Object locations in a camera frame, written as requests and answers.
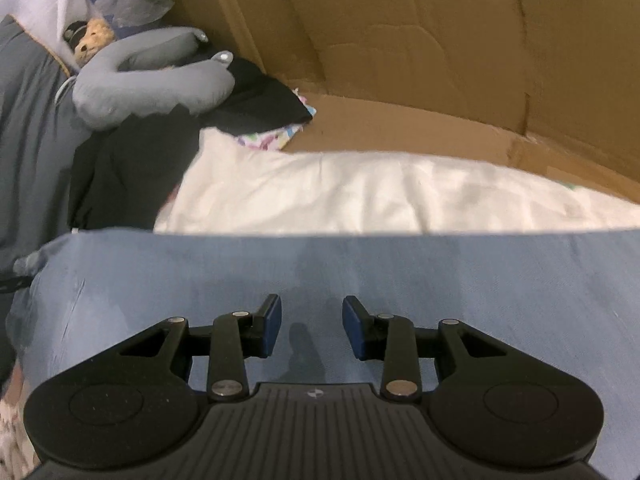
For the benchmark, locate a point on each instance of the colourful printed cloth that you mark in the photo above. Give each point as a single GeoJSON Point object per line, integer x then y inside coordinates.
{"type": "Point", "coordinates": [272, 137]}

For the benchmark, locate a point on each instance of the grey blanket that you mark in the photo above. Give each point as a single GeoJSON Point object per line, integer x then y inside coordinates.
{"type": "Point", "coordinates": [30, 135]}

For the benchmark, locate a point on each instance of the grey neck pillow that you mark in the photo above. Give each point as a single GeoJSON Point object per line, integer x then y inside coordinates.
{"type": "Point", "coordinates": [145, 85]}

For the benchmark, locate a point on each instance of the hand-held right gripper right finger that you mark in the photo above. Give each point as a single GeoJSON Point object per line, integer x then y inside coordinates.
{"type": "Point", "coordinates": [352, 327]}

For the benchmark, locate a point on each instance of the black garment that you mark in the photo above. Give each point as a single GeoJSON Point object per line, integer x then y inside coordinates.
{"type": "Point", "coordinates": [135, 170]}

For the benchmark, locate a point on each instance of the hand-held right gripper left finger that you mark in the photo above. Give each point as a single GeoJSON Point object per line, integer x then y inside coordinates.
{"type": "Point", "coordinates": [272, 325]}

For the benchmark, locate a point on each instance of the brown cardboard box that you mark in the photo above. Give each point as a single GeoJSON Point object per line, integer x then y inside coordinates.
{"type": "Point", "coordinates": [425, 45]}

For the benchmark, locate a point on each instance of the white pillow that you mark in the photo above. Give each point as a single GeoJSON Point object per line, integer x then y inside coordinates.
{"type": "Point", "coordinates": [40, 0]}

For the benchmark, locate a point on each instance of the white printed bed sheet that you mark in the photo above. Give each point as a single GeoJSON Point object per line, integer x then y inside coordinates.
{"type": "Point", "coordinates": [350, 195]}

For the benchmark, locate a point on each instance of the brown plush bear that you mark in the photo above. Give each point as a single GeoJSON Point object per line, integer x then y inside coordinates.
{"type": "Point", "coordinates": [92, 40]}

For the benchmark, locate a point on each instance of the light blue denim pants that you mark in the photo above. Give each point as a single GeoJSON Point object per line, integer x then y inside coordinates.
{"type": "Point", "coordinates": [450, 280]}

